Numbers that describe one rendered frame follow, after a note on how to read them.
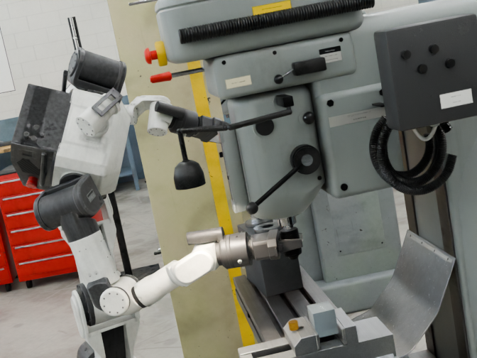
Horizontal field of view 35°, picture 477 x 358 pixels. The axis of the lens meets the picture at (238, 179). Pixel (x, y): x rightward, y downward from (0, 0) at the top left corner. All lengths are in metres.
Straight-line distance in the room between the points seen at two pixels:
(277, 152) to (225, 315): 2.10
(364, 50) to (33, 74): 9.28
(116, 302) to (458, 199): 0.90
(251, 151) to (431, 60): 0.48
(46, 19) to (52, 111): 8.77
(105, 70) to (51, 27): 8.67
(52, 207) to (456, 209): 1.02
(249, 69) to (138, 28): 1.86
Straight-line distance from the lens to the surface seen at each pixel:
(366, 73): 1.86
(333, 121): 1.83
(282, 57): 1.80
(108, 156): 2.12
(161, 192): 3.66
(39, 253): 6.63
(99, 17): 10.89
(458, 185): 1.91
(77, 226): 2.05
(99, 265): 2.06
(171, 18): 1.77
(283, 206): 1.87
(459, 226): 1.93
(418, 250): 2.15
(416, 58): 1.62
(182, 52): 1.76
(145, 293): 2.05
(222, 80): 1.77
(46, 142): 2.12
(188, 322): 3.84
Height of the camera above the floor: 1.78
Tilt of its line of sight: 11 degrees down
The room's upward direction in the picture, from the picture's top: 11 degrees counter-clockwise
